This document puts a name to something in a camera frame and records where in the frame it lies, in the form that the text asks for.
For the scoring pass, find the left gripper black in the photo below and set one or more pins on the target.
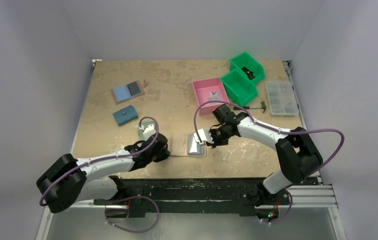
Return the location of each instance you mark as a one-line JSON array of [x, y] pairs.
[[164, 154]]

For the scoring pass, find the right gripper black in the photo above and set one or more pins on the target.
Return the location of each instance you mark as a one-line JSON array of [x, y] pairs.
[[213, 136]]

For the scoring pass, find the beige card holder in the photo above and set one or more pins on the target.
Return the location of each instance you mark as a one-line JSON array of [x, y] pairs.
[[184, 145]]

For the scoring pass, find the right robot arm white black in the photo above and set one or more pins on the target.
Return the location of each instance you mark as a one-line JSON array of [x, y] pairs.
[[298, 156]]

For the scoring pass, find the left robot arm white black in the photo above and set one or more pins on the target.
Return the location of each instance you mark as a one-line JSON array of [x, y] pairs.
[[71, 180]]

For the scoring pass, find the green card holder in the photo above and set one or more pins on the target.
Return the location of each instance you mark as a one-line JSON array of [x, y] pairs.
[[146, 124]]

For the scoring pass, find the cards in pink box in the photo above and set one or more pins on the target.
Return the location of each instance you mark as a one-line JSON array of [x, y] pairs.
[[214, 96]]

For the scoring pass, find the blue card holder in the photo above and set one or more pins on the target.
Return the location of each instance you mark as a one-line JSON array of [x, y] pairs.
[[125, 115]]

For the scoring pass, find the open brown card holder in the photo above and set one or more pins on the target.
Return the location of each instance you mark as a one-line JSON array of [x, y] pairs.
[[128, 91]]

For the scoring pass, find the pink box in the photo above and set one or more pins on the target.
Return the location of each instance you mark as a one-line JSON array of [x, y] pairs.
[[202, 88]]

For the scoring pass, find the front green bin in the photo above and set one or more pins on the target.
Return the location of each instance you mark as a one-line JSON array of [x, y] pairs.
[[238, 87]]

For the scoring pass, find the green bin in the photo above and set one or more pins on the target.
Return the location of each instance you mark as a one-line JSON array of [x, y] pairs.
[[238, 87], [246, 60]]

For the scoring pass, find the hammer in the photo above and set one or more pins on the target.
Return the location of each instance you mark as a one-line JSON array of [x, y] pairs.
[[262, 106]]

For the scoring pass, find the black object in bin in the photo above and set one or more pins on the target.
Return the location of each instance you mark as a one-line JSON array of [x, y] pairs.
[[250, 75]]

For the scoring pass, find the clear screw organizer box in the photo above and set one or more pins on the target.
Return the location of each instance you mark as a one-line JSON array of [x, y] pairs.
[[281, 98]]

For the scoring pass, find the rear green bin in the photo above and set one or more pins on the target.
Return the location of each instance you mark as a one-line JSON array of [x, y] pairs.
[[246, 60]]

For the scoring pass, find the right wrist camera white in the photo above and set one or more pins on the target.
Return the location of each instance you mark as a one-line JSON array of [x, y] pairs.
[[203, 137]]

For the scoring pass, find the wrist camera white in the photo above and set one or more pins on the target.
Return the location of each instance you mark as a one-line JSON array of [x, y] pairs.
[[203, 137], [150, 131]]

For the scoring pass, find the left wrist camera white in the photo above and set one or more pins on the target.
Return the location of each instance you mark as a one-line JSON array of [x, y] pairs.
[[150, 131]]

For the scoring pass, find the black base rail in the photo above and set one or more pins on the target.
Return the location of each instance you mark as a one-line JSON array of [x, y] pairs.
[[193, 196]]

